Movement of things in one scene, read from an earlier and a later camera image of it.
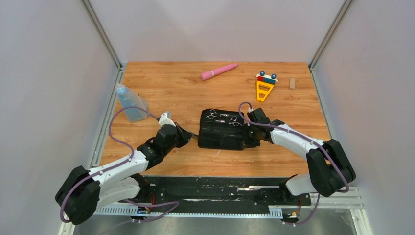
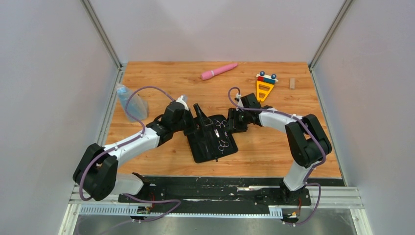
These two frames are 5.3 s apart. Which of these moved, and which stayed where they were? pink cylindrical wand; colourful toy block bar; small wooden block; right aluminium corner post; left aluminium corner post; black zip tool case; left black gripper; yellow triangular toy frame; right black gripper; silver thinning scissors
Moved: right black gripper; left black gripper; silver thinning scissors; black zip tool case
Stayed: left aluminium corner post; small wooden block; pink cylindrical wand; colourful toy block bar; right aluminium corner post; yellow triangular toy frame
